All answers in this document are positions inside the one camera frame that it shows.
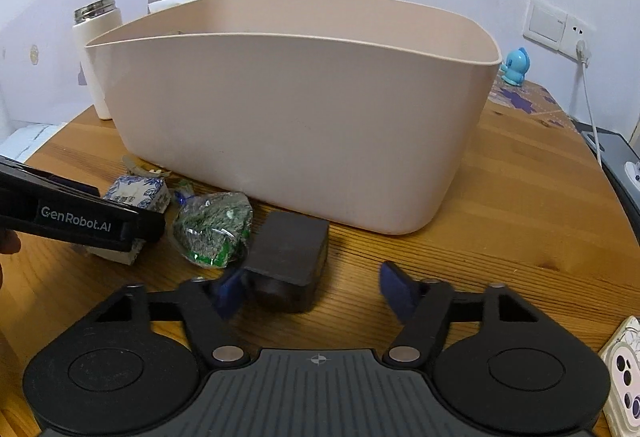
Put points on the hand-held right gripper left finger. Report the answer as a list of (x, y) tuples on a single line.
[(229, 289)]

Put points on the blue figurine toy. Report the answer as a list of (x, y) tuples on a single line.
[(515, 67)]

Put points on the person's left hand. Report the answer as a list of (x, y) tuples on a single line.
[(7, 243)]

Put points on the white wall switch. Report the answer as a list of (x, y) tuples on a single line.
[(545, 23)]

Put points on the clear green snack packet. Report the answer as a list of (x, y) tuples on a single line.
[(212, 227)]

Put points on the purple star patterned mat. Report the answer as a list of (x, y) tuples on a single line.
[(530, 102)]

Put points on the white power plug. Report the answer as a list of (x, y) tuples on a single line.
[(582, 52)]

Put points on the white cased phone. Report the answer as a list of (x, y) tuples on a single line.
[(625, 372)]

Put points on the small blue wrapper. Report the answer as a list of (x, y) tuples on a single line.
[(182, 192)]

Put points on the beige plastic storage bin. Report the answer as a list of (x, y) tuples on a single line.
[(300, 127)]

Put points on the white charger plug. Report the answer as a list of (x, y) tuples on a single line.
[(633, 171)]

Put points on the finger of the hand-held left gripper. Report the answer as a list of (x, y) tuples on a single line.
[(149, 227), (45, 179)]

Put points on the black rectangular box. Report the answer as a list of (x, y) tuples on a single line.
[(287, 242)]

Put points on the beige hair clip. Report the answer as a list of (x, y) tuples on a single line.
[(145, 168)]

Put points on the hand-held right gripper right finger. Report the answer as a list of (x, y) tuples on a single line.
[(397, 289)]

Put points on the white thermos bottle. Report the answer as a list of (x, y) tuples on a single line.
[(95, 67)]

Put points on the blue white patterned box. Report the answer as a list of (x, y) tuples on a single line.
[(142, 192)]

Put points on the dark grey device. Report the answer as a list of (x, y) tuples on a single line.
[(612, 147)]

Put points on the white wall socket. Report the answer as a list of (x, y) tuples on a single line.
[(580, 29)]

